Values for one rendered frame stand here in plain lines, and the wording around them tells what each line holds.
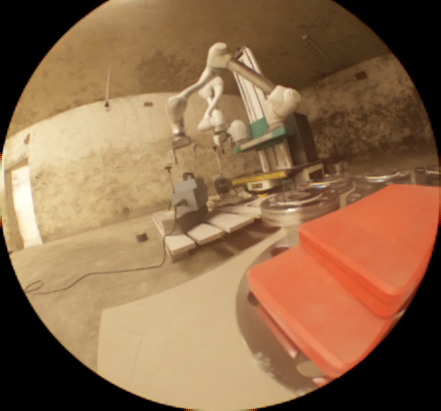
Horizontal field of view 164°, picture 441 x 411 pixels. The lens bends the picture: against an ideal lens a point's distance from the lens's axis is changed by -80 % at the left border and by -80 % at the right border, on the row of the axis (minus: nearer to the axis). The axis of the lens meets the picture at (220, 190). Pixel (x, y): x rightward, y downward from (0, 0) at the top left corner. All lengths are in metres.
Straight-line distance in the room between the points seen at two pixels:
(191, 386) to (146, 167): 3.49
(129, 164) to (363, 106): 6.50
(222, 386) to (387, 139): 5.51
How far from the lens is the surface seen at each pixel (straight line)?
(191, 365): 0.40
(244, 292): 0.16
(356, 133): 5.51
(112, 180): 3.56
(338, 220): 0.16
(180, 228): 0.75
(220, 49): 1.18
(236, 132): 1.58
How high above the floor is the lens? 0.36
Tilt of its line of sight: 4 degrees down
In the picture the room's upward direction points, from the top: 14 degrees counter-clockwise
